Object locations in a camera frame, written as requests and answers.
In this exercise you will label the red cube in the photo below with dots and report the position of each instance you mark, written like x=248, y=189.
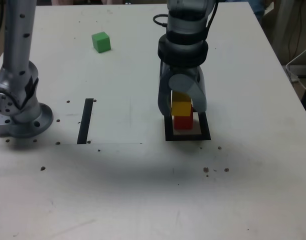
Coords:
x=183, y=123

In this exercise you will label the yellow cube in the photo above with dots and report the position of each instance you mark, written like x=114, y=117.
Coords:
x=180, y=108

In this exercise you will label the black tape strip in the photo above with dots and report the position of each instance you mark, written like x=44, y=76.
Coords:
x=85, y=122

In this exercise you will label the green cube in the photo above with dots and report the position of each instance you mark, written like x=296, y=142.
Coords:
x=101, y=42

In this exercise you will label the black tape square outline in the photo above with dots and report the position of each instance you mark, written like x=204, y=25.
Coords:
x=188, y=137

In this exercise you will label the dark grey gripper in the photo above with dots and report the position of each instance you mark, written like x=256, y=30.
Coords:
x=184, y=70

